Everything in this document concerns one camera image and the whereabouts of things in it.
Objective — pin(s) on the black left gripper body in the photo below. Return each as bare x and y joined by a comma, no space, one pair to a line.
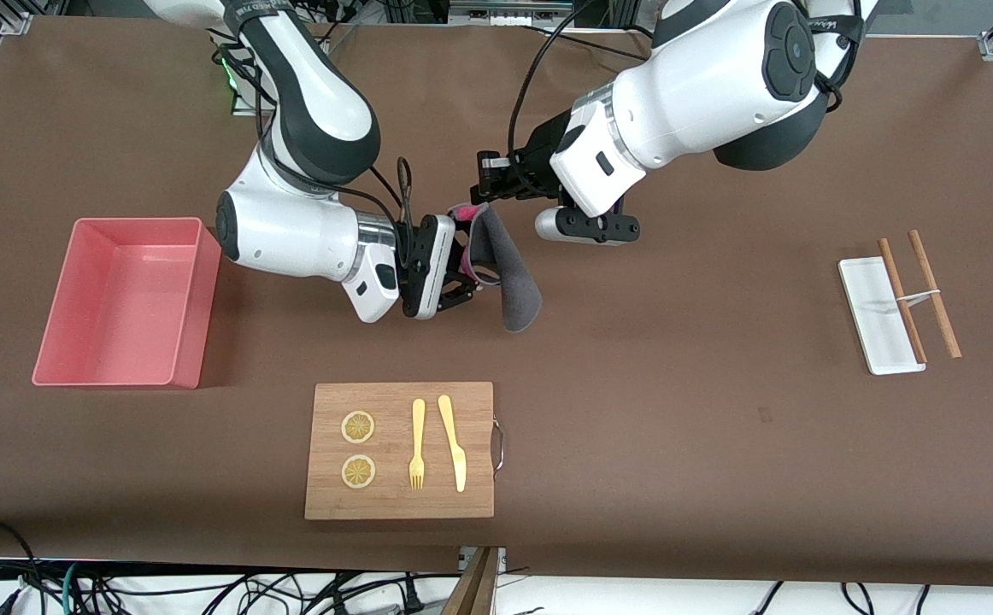
537,160

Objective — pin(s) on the grey cloth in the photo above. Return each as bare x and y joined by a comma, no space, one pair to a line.
514,290

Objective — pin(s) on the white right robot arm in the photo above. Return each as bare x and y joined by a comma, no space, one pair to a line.
291,231

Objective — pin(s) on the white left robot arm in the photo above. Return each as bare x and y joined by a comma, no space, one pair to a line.
702,85

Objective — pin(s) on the yellow plastic fork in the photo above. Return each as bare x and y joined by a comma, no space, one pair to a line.
417,444

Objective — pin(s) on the yellow plastic knife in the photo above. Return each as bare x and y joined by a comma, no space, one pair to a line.
455,453

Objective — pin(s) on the yellow lemon slice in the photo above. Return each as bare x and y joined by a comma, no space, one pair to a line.
358,472
358,427

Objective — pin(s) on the wooden cutting board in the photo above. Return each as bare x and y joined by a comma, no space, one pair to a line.
394,504

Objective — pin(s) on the pink plastic bin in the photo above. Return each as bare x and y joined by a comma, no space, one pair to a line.
120,325

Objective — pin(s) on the wooden plank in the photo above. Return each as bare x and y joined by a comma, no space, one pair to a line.
472,589

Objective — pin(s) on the black power plug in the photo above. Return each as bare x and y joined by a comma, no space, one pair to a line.
413,600

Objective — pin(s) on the white rectangular tray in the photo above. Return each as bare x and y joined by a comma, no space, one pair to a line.
868,316

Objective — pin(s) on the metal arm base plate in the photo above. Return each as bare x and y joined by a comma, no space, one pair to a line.
238,107

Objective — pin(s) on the small metal bracket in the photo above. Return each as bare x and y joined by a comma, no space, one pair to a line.
502,557

